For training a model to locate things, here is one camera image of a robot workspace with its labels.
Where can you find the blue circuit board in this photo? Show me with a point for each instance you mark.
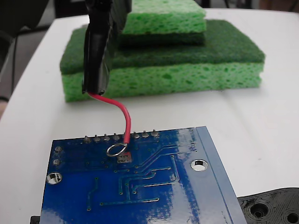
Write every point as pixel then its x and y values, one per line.
pixel 144 186

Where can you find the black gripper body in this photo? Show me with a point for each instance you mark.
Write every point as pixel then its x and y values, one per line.
pixel 120 11

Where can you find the large green scouring sponge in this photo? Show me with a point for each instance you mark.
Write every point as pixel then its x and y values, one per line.
pixel 175 77

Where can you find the black plastic mount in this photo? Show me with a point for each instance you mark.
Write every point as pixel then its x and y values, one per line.
pixel 268 203

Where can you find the small green scouring sponge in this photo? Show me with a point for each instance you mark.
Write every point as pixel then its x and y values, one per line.
pixel 163 21

